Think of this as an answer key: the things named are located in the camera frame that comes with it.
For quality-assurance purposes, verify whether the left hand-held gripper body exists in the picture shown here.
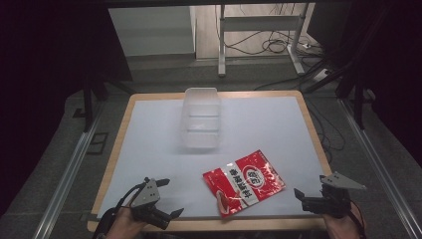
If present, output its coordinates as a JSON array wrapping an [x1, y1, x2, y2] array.
[[129, 178, 172, 231]]

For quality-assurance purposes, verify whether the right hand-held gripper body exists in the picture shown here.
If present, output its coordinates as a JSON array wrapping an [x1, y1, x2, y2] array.
[[302, 170, 368, 220]]

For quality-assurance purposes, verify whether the red seasoning packet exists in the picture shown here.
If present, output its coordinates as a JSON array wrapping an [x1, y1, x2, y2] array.
[[201, 148, 288, 220]]

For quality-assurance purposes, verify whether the clear plastic container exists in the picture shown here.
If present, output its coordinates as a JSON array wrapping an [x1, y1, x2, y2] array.
[[179, 87, 223, 149]]

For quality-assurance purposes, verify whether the person's right hand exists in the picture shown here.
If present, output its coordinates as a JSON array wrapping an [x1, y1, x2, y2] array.
[[321, 202, 363, 239]]

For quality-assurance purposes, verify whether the person's left hand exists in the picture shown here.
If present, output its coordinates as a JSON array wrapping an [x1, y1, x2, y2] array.
[[105, 206, 148, 239]]

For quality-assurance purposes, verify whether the black metal stand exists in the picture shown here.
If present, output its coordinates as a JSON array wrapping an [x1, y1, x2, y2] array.
[[81, 71, 137, 133], [302, 59, 376, 131]]

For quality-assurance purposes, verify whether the white power strip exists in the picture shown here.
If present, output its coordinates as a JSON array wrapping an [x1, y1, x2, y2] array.
[[312, 68, 330, 83]]

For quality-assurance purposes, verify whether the dark curtain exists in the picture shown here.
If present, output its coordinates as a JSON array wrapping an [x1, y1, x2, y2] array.
[[307, 0, 422, 167], [0, 0, 133, 217]]

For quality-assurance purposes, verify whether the white board panel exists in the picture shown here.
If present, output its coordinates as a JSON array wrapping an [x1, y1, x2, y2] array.
[[107, 5, 197, 58]]

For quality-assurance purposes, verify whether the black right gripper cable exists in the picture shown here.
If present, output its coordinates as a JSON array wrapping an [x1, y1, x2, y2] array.
[[347, 200, 368, 239]]

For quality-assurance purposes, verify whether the aluminium floor rail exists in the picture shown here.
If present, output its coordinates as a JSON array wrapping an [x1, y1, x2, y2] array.
[[32, 102, 106, 239], [337, 99, 422, 239]]

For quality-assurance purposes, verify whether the black floor bracket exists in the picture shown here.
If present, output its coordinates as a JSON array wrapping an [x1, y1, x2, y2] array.
[[86, 131, 109, 156]]

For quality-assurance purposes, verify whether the white metal desk frame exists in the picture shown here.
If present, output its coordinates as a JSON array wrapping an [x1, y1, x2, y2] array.
[[216, 3, 316, 78]]

